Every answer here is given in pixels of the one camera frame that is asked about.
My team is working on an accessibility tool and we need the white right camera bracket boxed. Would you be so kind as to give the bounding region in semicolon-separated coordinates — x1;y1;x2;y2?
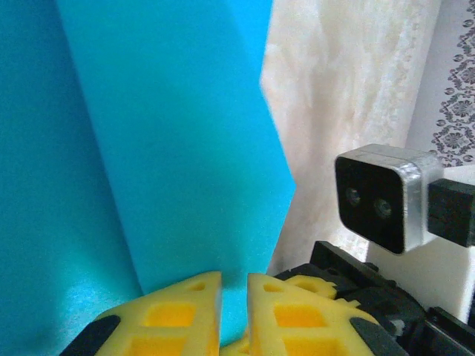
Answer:
367;162;475;323

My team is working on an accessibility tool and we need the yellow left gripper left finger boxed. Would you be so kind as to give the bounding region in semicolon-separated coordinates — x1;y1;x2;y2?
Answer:
65;270;223;356

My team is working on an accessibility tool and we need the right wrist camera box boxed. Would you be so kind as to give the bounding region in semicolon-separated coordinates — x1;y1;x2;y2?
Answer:
335;144;445;256

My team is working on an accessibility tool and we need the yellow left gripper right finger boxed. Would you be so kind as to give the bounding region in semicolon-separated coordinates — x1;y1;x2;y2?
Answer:
246;273;404;356

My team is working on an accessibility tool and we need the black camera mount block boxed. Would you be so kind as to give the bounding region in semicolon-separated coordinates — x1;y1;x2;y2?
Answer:
426;177;475;248

